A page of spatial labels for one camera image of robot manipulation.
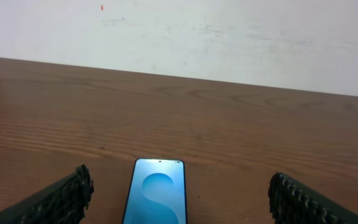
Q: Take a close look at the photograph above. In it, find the blue Galaxy smartphone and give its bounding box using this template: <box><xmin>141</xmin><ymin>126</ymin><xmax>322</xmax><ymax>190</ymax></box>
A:
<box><xmin>122</xmin><ymin>158</ymin><xmax>188</xmax><ymax>224</ymax></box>

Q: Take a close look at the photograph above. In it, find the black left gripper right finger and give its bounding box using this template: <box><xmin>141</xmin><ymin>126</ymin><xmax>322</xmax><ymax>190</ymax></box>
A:
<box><xmin>268</xmin><ymin>172</ymin><xmax>358</xmax><ymax>224</ymax></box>

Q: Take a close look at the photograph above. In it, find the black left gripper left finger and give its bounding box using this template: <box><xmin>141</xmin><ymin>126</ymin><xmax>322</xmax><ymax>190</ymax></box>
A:
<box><xmin>0</xmin><ymin>164</ymin><xmax>94</xmax><ymax>224</ymax></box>

